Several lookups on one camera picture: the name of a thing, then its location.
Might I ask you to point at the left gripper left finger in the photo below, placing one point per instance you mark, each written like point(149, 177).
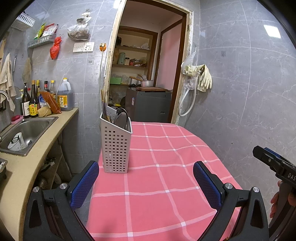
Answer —
point(51, 213)

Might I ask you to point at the grey wall shelf rack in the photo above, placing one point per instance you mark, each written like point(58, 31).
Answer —
point(42, 41)

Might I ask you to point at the wooden cutting board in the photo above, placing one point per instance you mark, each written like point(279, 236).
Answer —
point(151, 89)

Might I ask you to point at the yellow rubber gloves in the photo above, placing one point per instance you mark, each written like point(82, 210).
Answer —
point(199, 77)

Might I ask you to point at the stainless steel sink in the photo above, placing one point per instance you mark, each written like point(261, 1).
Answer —
point(31, 128)

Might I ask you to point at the white mug in sink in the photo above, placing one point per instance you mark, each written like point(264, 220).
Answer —
point(17, 143)

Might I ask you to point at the chrome faucet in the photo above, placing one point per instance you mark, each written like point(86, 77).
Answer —
point(5, 95)

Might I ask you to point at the dark grey cabinet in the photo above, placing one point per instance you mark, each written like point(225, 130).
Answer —
point(147, 106)

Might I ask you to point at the orange wall hook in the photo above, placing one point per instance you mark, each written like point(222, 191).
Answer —
point(102, 47)

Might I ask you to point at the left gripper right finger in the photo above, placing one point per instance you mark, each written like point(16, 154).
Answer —
point(251, 223)

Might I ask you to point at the green box on shelf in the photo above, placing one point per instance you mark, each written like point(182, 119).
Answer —
point(115, 80)

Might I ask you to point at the wooden chopstick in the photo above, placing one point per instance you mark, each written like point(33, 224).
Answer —
point(104, 106)

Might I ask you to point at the orange snack packet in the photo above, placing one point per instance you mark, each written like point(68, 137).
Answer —
point(49, 99)

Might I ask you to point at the hanging clear bag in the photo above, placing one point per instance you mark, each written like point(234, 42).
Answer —
point(80, 31)

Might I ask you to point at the white wall socket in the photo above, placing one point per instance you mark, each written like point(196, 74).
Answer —
point(83, 47)

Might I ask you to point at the white wall basket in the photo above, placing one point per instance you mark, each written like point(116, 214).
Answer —
point(23, 22)

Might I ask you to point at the person's right hand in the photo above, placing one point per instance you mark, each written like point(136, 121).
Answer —
point(274, 202)

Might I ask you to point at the dark soy sauce bottle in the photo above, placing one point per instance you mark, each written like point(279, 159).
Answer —
point(33, 104)

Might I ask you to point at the red plastic bag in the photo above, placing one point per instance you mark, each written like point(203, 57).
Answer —
point(54, 50)

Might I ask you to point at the pink checkered tablecloth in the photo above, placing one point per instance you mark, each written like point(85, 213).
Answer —
point(158, 198)

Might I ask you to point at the hanging beige towel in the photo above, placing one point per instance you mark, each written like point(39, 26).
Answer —
point(7, 83)

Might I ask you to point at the large oil jug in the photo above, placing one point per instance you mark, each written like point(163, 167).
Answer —
point(65, 96)

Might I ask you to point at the white perforated utensil holder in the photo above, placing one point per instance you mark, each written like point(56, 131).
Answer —
point(115, 144)

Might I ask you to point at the metal pot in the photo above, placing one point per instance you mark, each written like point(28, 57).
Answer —
point(147, 83)

